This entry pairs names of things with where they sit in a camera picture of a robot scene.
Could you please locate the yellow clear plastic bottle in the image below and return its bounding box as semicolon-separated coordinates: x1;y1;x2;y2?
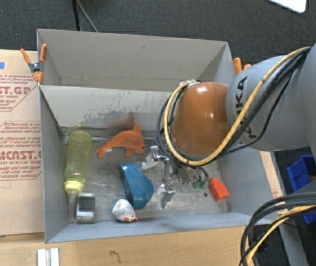
63;130;93;205

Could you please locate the white toy chicken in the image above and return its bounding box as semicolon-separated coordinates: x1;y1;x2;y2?
111;198;139;223

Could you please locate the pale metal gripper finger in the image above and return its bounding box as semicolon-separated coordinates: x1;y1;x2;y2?
157;183;176;209
141;145;159;171

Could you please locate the brown cardboard board red print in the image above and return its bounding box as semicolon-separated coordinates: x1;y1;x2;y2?
0;48;45;239

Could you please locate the small grey metal box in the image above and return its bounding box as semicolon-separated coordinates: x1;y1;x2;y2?
75;192;96;224

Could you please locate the orange flat toy dolphin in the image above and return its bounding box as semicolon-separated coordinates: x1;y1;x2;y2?
95;124;146;159

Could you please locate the grey metal bin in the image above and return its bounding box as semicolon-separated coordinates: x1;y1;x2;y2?
37;28;279;244

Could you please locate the orange plastic block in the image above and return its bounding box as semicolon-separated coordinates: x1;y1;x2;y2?
208;177;230;202

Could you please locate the blue curved plastic object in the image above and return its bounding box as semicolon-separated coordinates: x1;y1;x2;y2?
119;162;155;211

